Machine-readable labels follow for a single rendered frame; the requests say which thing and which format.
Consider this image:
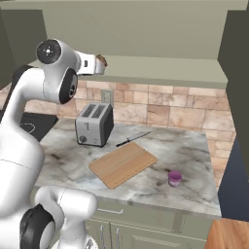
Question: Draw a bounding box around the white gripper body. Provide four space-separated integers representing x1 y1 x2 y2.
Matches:
94 54 108 76

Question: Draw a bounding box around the silver drawer handle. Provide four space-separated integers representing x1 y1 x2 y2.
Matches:
96 207 125 216

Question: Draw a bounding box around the black-handled kitchen knife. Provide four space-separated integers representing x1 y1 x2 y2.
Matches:
115 130 153 148

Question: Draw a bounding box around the brown bread loaf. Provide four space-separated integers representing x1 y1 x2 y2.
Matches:
96 53 109 68

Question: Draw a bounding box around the wooden cutting board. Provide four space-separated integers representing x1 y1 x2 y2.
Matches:
88 141 160 190

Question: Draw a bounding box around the grey wall outlet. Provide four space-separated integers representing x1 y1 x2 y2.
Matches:
100 89 115 107

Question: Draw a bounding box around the dark blue appliance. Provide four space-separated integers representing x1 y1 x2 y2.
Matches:
217 135 249 224

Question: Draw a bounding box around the silver cabinet door handle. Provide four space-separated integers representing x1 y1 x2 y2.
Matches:
115 227 122 249
98 225 105 249

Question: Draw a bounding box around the olive wall cabinet door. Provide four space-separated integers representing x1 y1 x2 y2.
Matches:
217 9 249 154
0 8 49 89

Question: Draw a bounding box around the olive wall cabinet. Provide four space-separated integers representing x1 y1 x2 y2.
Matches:
32 0 249 90

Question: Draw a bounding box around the olive base cabinet door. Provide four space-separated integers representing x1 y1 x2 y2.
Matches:
83 218 112 249
109 221 209 249

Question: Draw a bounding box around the silver two-slot toaster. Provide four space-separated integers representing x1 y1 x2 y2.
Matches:
74 101 116 148

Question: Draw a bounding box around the olive drawer front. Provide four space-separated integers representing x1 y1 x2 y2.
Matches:
95 197 183 233

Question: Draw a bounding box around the black hob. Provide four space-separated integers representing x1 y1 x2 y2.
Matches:
0 111 59 143

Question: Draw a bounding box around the purple jar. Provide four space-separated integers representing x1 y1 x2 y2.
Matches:
167 170 183 189

